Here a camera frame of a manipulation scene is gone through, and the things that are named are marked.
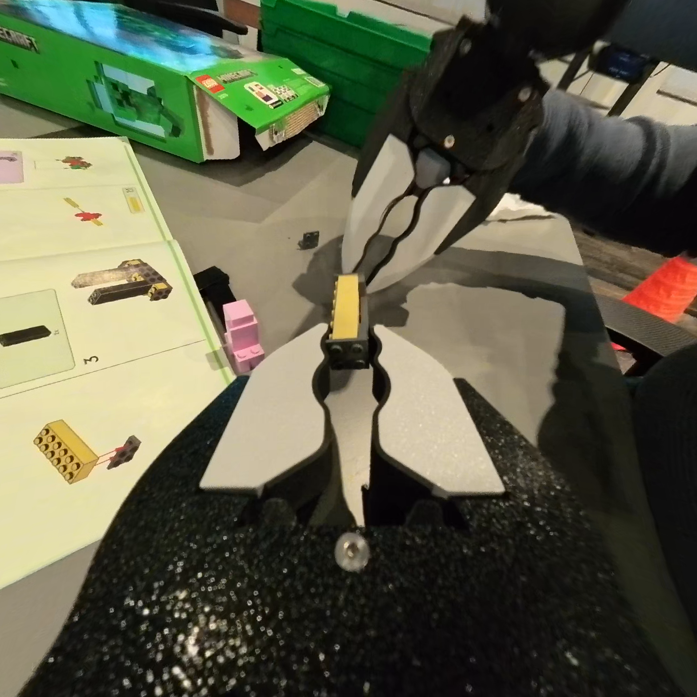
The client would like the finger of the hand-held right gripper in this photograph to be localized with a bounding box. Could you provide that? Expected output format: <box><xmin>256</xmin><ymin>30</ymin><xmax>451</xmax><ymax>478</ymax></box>
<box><xmin>370</xmin><ymin>183</ymin><xmax>476</xmax><ymax>289</ymax></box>
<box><xmin>341</xmin><ymin>134</ymin><xmax>418</xmax><ymax>273</ymax></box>

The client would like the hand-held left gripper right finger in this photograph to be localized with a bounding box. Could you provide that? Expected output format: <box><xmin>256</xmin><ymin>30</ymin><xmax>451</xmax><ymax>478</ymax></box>
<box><xmin>372</xmin><ymin>324</ymin><xmax>507</xmax><ymax>498</ymax></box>

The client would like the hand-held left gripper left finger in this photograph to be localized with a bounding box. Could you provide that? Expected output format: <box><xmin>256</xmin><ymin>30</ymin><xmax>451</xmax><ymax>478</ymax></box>
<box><xmin>197</xmin><ymin>324</ymin><xmax>334</xmax><ymax>497</ymax></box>

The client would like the yellow and black brick assembly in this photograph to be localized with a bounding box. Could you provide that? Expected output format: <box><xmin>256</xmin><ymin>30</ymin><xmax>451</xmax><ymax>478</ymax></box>
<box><xmin>325</xmin><ymin>272</ymin><xmax>373</xmax><ymax>373</ymax></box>

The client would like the person's right forearm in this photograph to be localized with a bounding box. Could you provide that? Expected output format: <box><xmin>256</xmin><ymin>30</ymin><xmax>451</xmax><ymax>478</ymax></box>
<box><xmin>509</xmin><ymin>90</ymin><xmax>697</xmax><ymax>257</ymax></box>

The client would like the pink pig brick figure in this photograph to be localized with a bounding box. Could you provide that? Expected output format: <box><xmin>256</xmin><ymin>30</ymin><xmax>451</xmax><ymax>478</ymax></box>
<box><xmin>222</xmin><ymin>299</ymin><xmax>268</xmax><ymax>376</ymax></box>

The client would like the stack of green storage bins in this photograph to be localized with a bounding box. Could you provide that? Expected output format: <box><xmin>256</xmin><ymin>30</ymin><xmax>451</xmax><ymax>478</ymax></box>
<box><xmin>260</xmin><ymin>0</ymin><xmax>454</xmax><ymax>149</ymax></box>

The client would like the long black brick block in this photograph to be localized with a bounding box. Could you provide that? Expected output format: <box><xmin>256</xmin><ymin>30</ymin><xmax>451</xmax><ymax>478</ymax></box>
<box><xmin>193</xmin><ymin>266</ymin><xmax>233</xmax><ymax>339</ymax></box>

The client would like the black metal stand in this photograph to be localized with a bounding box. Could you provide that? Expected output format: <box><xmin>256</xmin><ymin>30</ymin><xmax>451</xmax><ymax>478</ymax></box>
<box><xmin>555</xmin><ymin>42</ymin><xmax>697</xmax><ymax>119</ymax></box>

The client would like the orange ribbed object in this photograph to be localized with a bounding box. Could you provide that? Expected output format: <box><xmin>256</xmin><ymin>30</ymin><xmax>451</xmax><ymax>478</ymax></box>
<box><xmin>622</xmin><ymin>255</ymin><xmax>697</xmax><ymax>323</ymax></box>

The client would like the person's dark knitted sweater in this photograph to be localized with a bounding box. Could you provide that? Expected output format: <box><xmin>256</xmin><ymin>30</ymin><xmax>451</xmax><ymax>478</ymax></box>
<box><xmin>626</xmin><ymin>343</ymin><xmax>697</xmax><ymax>697</ymax></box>

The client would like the instruction booklet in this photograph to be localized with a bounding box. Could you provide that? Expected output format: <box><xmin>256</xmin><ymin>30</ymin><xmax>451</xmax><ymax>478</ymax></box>
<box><xmin>0</xmin><ymin>136</ymin><xmax>236</xmax><ymax>590</ymax></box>

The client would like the green toy box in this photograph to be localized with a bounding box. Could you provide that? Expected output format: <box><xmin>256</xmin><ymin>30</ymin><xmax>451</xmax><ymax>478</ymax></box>
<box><xmin>0</xmin><ymin>0</ymin><xmax>332</xmax><ymax>164</ymax></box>

